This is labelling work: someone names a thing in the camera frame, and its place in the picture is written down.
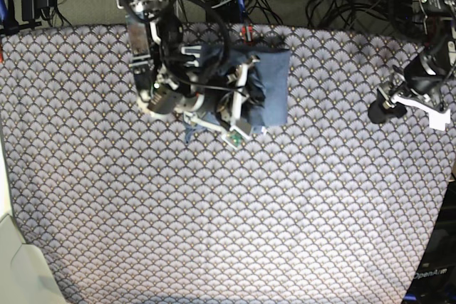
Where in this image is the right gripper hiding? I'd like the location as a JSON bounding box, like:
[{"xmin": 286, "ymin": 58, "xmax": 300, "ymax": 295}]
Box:
[{"xmin": 147, "ymin": 56, "xmax": 266, "ymax": 149}]

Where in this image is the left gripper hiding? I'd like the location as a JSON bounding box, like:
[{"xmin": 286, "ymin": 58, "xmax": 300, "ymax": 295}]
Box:
[{"xmin": 368, "ymin": 58, "xmax": 451, "ymax": 131}]

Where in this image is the blue T-shirt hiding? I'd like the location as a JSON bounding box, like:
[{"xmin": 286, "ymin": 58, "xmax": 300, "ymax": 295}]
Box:
[{"xmin": 185, "ymin": 46, "xmax": 291, "ymax": 142}]

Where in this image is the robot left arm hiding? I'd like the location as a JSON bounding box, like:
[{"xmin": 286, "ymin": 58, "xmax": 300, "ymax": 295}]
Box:
[{"xmin": 368, "ymin": 0, "xmax": 455, "ymax": 131}]

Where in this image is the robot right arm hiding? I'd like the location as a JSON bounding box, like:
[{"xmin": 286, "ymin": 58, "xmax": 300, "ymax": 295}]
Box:
[{"xmin": 117, "ymin": 0, "xmax": 264, "ymax": 149}]

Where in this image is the red table clamp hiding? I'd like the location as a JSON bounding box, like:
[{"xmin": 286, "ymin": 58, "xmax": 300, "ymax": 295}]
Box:
[{"xmin": 240, "ymin": 24, "xmax": 255, "ymax": 45}]

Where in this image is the black box behind table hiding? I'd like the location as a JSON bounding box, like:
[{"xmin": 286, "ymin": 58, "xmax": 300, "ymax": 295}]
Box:
[{"xmin": 212, "ymin": 0, "xmax": 241, "ymax": 23}]

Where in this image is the black OpenArm base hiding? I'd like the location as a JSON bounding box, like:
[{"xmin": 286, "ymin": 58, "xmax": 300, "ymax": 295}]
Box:
[{"xmin": 402, "ymin": 175, "xmax": 455, "ymax": 303}]

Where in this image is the fan-patterned tablecloth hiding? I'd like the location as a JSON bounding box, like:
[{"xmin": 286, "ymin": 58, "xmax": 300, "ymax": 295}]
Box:
[{"xmin": 1, "ymin": 26, "xmax": 455, "ymax": 303}]

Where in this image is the white furniture at left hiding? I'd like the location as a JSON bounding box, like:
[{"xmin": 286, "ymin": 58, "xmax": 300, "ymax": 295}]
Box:
[{"xmin": 1, "ymin": 147, "xmax": 66, "ymax": 303}]

